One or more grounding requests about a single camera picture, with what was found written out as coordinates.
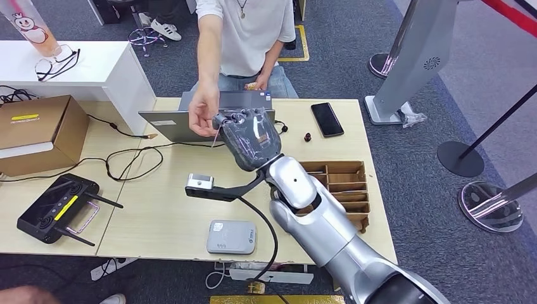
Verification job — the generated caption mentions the black cable with gold plug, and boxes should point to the black cable with gold plug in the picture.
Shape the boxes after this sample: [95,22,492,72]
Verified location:
[87,114,159,140]

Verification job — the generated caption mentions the person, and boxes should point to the person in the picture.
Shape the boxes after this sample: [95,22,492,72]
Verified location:
[187,0,300,139]

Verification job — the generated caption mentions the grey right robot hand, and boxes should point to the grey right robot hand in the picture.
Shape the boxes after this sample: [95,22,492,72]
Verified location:
[212,108,282,173]

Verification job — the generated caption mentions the grey card reader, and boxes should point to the grey card reader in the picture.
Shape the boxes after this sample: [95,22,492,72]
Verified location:
[206,220,258,256]

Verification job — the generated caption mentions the person's right hand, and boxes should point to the person's right hand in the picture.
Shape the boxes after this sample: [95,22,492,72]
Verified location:
[188,84,220,138]

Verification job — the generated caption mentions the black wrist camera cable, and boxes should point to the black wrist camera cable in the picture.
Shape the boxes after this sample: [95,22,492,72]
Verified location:
[237,196,291,304]

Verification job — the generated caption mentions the clear plastic bag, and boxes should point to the clear plastic bag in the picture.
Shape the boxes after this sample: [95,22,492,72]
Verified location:
[398,101,428,129]

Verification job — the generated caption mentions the grey laptop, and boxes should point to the grey laptop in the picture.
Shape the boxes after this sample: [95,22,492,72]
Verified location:
[138,90,277,143]

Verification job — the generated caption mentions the silver kiosk stand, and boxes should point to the silver kiosk stand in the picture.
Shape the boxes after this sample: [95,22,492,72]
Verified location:
[363,0,460,127]

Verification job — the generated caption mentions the black cable bundle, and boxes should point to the black cable bundle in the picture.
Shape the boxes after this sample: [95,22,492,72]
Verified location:
[0,85,39,105]

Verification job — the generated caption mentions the black smartphone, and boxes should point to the black smartphone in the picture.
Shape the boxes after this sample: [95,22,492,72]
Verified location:
[310,102,345,139]

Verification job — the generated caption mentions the chrome stool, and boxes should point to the chrome stool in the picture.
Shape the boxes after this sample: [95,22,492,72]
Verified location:
[127,0,168,58]

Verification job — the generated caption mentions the black stanchion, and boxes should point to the black stanchion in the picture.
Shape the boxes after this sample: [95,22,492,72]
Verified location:
[437,84,537,179]

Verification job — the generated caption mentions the chrome stanchion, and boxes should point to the chrome stanchion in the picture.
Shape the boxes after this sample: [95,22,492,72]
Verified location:
[368,0,420,80]
[458,172,537,234]

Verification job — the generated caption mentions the wooden card organizer box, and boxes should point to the wooden card organizer box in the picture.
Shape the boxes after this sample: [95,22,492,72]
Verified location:
[298,160,371,234]

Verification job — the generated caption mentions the black controller with antennas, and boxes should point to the black controller with antennas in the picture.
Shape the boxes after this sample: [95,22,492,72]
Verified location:
[16,173,125,248]

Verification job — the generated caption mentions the blurred pink object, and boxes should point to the blurred pink object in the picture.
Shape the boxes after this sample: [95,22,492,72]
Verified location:
[0,285,61,304]

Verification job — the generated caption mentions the orange cup with snowman print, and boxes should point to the orange cup with snowman print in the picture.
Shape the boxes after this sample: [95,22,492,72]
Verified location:
[0,0,63,58]

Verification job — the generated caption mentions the long black cable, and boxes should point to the long black cable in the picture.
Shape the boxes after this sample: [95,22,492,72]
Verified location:
[0,120,289,184]

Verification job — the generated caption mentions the white cabinet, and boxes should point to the white cabinet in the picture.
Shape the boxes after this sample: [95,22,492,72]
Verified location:
[0,40,157,136]

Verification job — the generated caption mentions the brown cardboard box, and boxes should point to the brown cardboard box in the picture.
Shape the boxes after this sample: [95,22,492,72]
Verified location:
[0,94,90,178]

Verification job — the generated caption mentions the white power strip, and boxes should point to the white power strip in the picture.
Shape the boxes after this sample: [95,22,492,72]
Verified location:
[90,256,139,282]
[229,268,315,285]

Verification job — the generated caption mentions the black-rimmed eyeglasses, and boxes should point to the black-rimmed eyeglasses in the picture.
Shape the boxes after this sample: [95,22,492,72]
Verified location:
[34,47,81,82]

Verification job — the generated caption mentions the red barrier belt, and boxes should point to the red barrier belt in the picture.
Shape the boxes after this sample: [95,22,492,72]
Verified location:
[480,0,537,39]

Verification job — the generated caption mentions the white cable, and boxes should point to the white cable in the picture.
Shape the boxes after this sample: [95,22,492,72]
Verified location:
[205,262,231,290]

